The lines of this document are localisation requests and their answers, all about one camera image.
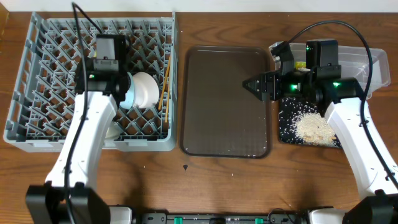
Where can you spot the black waste tray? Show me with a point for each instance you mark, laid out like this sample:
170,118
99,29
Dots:
287,124

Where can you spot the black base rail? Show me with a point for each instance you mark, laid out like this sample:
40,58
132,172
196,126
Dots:
217,218

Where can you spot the green yellow wrapper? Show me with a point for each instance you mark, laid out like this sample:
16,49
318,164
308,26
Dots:
300,65

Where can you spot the dark brown serving tray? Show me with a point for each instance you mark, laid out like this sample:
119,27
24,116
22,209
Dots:
220,118

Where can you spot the wooden chopstick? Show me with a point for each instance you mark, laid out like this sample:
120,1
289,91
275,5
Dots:
164,83
167,107

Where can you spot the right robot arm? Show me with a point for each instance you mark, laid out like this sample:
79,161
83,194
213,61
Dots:
342,102

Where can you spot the clear plastic waste bin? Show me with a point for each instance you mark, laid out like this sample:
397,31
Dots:
354,63

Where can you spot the spilled rice food waste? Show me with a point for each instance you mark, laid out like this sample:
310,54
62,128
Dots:
314,129

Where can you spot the light blue bowl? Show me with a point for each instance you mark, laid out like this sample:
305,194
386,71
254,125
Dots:
128,103

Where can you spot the small white cup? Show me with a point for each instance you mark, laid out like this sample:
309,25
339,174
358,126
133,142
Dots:
113,131

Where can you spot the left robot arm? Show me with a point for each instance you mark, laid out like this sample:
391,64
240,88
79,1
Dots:
68,194

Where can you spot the white bowl with food scraps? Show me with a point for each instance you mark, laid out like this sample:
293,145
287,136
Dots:
146,90

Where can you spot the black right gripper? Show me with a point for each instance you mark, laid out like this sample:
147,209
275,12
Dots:
273,77

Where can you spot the grey plastic dishwasher rack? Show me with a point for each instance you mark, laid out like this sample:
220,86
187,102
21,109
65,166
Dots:
42,102

